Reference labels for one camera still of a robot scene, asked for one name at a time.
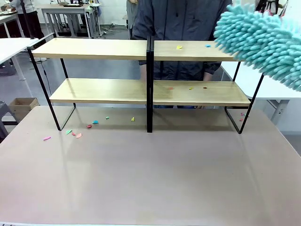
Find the teal microfibre duster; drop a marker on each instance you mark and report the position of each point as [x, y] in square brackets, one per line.
[258, 40]

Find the person's right forearm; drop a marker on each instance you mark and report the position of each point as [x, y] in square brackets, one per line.
[143, 73]

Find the person's left forearm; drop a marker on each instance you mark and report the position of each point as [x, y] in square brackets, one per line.
[208, 76]

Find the salmon orange paper scrap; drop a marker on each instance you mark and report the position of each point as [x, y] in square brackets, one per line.
[79, 135]

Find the person in dark grey jacket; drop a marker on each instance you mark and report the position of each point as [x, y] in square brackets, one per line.
[178, 21]

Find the pink paper scrap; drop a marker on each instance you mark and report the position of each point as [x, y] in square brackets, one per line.
[47, 138]

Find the white table behind shelf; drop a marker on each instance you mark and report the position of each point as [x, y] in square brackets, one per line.
[265, 91]

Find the cardboard box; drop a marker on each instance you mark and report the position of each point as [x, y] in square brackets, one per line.
[23, 107]

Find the grey background desk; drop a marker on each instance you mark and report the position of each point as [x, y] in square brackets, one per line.
[65, 10]

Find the grey stool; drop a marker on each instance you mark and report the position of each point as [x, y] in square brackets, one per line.
[4, 110]

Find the person in grey shirt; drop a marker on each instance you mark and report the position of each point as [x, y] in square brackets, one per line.
[30, 21]

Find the white side table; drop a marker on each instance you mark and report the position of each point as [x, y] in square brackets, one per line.
[11, 47]

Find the black stand pole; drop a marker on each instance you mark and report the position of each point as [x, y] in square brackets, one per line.
[27, 20]

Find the white background table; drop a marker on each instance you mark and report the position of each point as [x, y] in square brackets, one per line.
[7, 17]

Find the wooden shelf unit black frame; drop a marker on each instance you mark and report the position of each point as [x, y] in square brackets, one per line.
[94, 49]
[200, 94]

